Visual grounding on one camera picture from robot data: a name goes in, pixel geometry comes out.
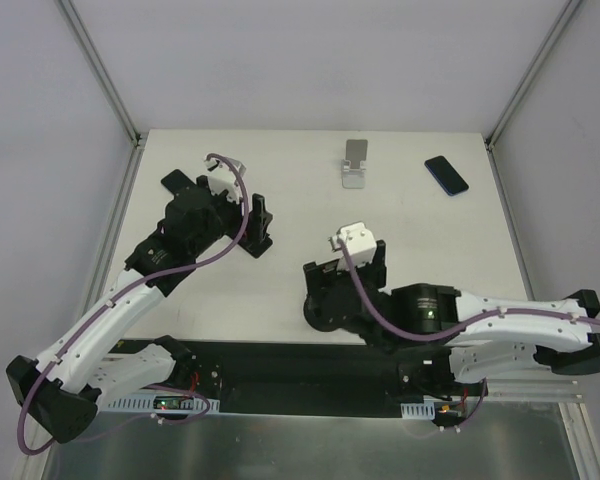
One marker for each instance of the white cable duct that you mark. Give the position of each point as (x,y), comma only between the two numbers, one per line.
(156,403)
(418,411)

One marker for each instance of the aluminium frame post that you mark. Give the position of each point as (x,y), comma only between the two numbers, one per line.
(78,29)
(569,10)

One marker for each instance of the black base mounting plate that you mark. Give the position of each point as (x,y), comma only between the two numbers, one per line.
(319,380)

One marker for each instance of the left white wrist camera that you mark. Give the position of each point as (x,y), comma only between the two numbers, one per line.
(221,179)

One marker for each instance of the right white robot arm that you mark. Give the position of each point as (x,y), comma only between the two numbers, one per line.
(443,336)

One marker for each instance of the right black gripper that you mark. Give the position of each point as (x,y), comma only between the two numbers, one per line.
(319,275)

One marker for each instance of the right aluminium frame post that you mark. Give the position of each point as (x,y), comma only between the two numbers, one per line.
(569,10)

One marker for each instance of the left aluminium frame post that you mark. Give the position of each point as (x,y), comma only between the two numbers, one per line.
(78,29)

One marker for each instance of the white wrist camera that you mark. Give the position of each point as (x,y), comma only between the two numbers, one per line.
(221,179)
(360,244)

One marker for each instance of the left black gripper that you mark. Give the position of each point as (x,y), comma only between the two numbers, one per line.
(247,235)

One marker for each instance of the right white cable duct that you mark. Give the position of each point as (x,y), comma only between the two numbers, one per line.
(418,411)

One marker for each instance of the black round base phone stand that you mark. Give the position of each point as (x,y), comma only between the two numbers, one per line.
(325,314)

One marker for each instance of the black folding phone stand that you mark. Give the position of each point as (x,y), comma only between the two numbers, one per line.
(256,240)

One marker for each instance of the blue edged black phone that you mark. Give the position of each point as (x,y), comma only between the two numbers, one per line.
(446,176)

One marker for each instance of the teal edged black phone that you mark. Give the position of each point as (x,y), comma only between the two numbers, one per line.
(176,181)

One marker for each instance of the left white cable duct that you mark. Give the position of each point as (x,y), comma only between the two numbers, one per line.
(156,403)

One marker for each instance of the silver metal phone stand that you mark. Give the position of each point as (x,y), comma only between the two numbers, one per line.
(353,166)

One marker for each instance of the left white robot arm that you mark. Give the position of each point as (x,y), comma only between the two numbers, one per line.
(66,385)

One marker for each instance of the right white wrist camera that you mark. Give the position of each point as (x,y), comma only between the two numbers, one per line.
(360,244)

